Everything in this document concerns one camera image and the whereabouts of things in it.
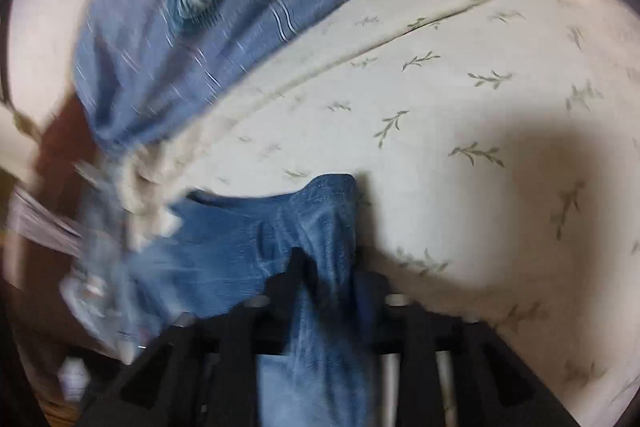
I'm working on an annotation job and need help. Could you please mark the blue denim jeans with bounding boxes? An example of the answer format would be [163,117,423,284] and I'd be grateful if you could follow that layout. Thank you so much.
[60,174,375,426]

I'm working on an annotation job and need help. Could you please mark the brown wooden headboard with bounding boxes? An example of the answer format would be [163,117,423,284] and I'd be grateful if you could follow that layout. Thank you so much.
[0,95,101,348]

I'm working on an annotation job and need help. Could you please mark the cream leaf-print bedsheet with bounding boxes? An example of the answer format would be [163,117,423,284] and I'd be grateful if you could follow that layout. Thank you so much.
[118,0,639,426]

